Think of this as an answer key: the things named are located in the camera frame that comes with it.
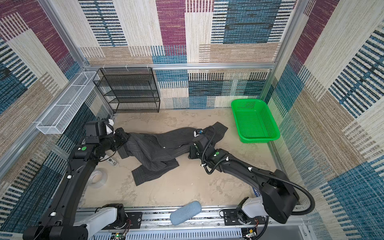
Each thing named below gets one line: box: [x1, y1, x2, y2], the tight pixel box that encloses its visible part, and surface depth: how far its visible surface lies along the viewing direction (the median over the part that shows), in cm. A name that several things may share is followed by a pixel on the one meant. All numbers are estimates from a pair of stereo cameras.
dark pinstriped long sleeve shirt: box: [118, 122, 228, 186], surface depth 87 cm
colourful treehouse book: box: [252, 187, 262, 197], surface depth 80 cm
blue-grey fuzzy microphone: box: [170, 200, 202, 226], surface depth 75 cm
